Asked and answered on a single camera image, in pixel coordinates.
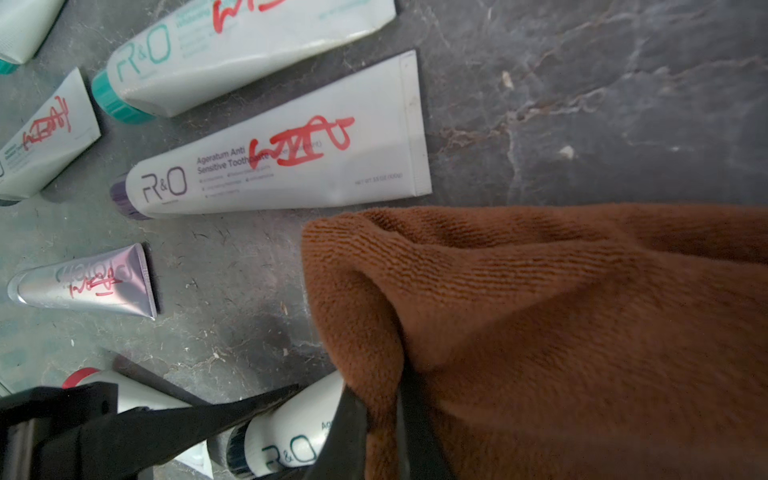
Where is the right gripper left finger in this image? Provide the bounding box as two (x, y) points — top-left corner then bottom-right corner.
(303, 386), (368, 480)

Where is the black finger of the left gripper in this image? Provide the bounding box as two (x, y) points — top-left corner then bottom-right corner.
(1, 382), (300, 479)

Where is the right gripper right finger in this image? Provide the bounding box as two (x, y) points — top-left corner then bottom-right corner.
(396, 360), (455, 480)

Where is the dark cap toothpaste tube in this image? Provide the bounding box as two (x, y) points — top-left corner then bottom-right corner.
(1, 68), (101, 206)
(226, 372), (344, 479)

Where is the brown microfiber cloth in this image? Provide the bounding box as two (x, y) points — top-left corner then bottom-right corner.
(301, 204), (767, 479)

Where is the teal cap toothpaste tube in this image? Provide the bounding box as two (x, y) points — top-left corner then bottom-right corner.
(91, 0), (396, 125)
(0, 0), (65, 75)

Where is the red cap toothpaste tube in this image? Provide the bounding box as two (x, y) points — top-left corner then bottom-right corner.
(61, 367), (215, 479)

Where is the silver foil toothpaste tube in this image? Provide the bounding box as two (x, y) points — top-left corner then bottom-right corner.
(7, 243), (158, 319)

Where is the purple cap toothpaste tube middle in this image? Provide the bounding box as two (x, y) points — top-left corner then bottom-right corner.
(110, 51), (432, 220)

